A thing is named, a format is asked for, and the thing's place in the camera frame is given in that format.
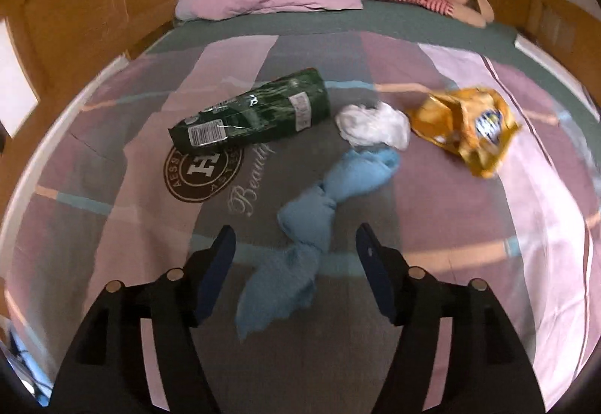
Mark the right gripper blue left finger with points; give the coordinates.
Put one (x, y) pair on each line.
(222, 253)

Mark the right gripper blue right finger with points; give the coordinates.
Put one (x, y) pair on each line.
(371, 255)

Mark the light blue cloth rag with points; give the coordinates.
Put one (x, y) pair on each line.
(286, 280)

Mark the white tissue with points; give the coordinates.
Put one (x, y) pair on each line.
(361, 126)

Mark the yellow chip bag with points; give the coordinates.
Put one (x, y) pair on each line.
(474, 123)

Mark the dark green snack bag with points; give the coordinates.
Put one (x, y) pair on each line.
(278, 109)

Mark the pink plaid blanket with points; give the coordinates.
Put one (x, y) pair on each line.
(115, 200)

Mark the green bed mat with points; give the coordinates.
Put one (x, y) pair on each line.
(375, 24)

